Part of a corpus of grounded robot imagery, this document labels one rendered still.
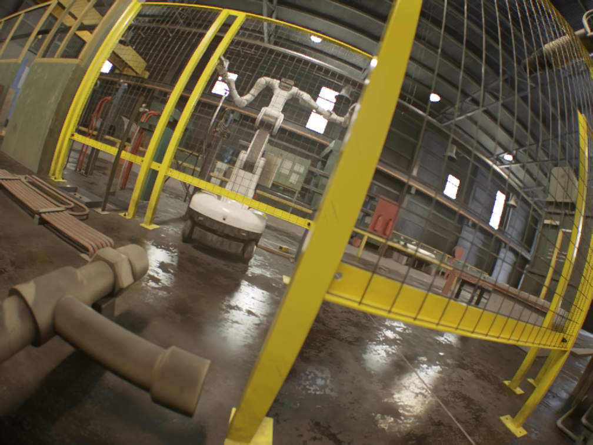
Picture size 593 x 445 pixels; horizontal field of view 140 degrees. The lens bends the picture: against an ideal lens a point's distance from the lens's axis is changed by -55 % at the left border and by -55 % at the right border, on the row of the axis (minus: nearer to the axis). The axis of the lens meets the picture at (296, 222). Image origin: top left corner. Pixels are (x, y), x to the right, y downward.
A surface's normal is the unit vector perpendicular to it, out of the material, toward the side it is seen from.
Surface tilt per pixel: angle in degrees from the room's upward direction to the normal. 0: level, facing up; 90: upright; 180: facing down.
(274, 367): 90
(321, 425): 0
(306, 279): 90
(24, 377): 0
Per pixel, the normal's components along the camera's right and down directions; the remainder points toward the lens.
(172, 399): 0.14, -0.05
